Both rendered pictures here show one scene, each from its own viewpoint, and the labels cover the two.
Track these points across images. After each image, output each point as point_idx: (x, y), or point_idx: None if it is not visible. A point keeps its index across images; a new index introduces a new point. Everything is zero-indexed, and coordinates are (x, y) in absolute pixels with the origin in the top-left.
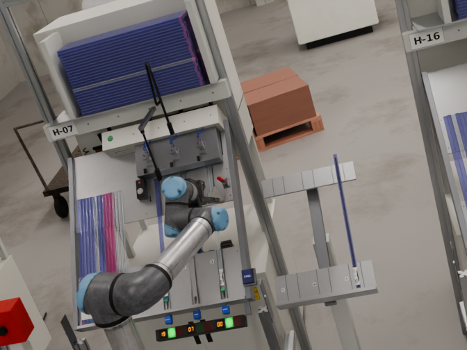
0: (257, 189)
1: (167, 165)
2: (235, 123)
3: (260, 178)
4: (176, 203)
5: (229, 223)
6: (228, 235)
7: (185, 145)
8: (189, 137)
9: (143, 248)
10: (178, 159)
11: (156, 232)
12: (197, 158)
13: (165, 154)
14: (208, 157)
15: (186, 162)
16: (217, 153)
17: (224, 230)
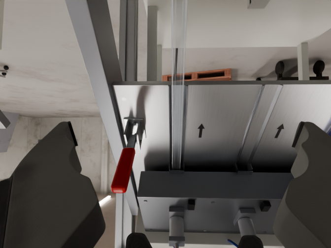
0: (123, 74)
1: (277, 204)
2: (124, 198)
3: (159, 74)
4: None
5: (203, 29)
6: (205, 10)
7: (216, 222)
8: (203, 228)
9: (330, 15)
10: (241, 210)
11: (294, 35)
12: (192, 207)
13: (268, 218)
14: (164, 200)
15: (224, 201)
16: (141, 202)
17: (210, 20)
